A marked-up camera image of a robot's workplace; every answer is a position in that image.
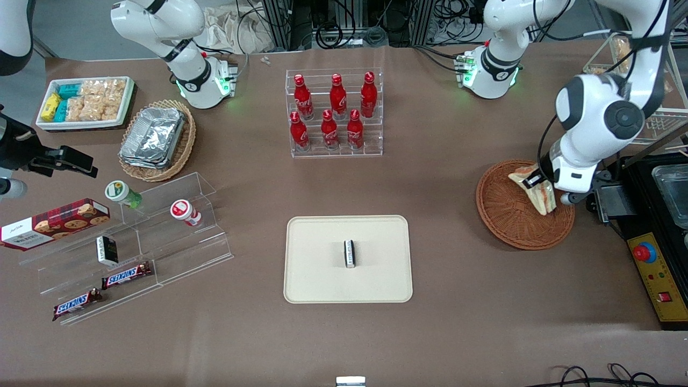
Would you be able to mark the grey metal plate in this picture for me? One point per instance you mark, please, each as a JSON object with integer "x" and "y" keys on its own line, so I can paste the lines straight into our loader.
{"x": 615, "y": 204}

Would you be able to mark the black table machine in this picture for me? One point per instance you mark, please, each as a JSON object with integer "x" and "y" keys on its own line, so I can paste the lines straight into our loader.
{"x": 639, "y": 215}

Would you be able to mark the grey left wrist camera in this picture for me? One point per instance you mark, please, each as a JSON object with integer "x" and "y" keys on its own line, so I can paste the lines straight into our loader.
{"x": 574, "y": 198}

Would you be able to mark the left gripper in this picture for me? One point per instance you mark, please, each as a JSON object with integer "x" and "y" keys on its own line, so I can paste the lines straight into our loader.
{"x": 544, "y": 166}

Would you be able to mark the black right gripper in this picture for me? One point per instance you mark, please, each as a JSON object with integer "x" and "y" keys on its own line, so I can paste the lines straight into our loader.
{"x": 16, "y": 148}

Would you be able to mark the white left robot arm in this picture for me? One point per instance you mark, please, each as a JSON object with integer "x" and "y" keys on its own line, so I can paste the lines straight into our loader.
{"x": 602, "y": 115}

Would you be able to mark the small black white box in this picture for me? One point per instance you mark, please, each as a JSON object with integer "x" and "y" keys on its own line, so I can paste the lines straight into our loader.
{"x": 106, "y": 250}
{"x": 350, "y": 253}

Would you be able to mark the white rectangular snack tray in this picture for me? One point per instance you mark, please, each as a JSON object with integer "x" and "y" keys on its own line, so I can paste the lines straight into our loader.
{"x": 48, "y": 124}

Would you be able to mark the red emergency stop button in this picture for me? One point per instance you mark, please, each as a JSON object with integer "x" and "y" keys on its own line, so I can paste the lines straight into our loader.
{"x": 644, "y": 252}

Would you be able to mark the small white edge block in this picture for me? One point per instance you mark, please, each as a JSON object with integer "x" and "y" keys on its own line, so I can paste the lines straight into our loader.
{"x": 350, "y": 381}

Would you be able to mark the clear cracker snack bag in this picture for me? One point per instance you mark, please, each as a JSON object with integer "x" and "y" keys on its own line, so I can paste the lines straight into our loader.
{"x": 599, "y": 69}
{"x": 622, "y": 49}

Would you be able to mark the beige plastic tray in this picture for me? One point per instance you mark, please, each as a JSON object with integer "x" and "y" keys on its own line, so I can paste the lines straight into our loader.
{"x": 322, "y": 269}

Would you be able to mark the clear acrylic bottle rack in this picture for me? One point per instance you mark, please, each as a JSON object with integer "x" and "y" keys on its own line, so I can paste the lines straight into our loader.
{"x": 371, "y": 145}

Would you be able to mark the stacked aluminium foil containers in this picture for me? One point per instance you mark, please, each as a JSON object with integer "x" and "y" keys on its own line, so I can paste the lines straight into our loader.
{"x": 153, "y": 137}

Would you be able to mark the red tartan cookie box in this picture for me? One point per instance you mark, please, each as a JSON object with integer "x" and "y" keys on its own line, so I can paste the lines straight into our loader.
{"x": 54, "y": 223}

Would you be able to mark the round brown wicker basket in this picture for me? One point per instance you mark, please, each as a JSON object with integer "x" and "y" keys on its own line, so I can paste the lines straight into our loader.
{"x": 500, "y": 215}

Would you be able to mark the clear acrylic step shelf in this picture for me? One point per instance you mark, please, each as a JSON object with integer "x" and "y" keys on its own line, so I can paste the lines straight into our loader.
{"x": 183, "y": 252}

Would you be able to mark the crumpled beige cloth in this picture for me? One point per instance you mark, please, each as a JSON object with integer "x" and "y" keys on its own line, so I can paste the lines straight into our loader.
{"x": 226, "y": 29}

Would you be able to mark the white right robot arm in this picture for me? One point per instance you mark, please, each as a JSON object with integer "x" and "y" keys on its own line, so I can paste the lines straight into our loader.
{"x": 193, "y": 75}

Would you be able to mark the teal snack pack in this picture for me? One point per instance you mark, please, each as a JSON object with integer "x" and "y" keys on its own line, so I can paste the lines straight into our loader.
{"x": 70, "y": 91}
{"x": 61, "y": 110}

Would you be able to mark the clear glass dish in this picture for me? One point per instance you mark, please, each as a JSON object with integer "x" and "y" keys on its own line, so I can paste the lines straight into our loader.
{"x": 672, "y": 193}

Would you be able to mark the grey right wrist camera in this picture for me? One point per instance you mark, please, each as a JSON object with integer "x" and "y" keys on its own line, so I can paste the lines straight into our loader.
{"x": 12, "y": 188}

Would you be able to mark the yellow black control box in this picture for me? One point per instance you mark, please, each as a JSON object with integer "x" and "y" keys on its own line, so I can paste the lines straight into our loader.
{"x": 664, "y": 279}

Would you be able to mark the red cola bottle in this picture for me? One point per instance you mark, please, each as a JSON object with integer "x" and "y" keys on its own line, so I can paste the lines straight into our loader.
{"x": 329, "y": 131}
{"x": 303, "y": 99}
{"x": 337, "y": 98}
{"x": 355, "y": 131}
{"x": 368, "y": 97}
{"x": 299, "y": 133}

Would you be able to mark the clear rice cracker bag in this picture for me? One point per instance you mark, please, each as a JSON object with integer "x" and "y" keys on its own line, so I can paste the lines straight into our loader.
{"x": 102, "y": 88}
{"x": 113, "y": 107}
{"x": 85, "y": 109}

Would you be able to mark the oval light wicker basket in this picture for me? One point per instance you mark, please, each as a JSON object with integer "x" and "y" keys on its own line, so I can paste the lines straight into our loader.
{"x": 185, "y": 145}

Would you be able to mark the yellow snack pack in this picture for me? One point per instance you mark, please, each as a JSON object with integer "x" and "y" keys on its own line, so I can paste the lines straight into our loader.
{"x": 51, "y": 107}

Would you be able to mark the green capped small bottle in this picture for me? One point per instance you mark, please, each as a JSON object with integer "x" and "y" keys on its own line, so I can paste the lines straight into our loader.
{"x": 121, "y": 193}

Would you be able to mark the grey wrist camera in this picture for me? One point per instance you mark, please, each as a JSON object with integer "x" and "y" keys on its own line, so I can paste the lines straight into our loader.
{"x": 574, "y": 198}
{"x": 12, "y": 188}

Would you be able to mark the red capped small bottle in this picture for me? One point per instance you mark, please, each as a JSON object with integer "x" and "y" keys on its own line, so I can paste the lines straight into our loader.
{"x": 184, "y": 211}

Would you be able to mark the triangular sandwich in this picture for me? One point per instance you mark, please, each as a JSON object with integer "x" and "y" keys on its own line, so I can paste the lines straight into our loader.
{"x": 544, "y": 198}

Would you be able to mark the brown snickers bar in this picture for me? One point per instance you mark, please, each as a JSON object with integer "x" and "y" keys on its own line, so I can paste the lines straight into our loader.
{"x": 75, "y": 305}
{"x": 126, "y": 276}

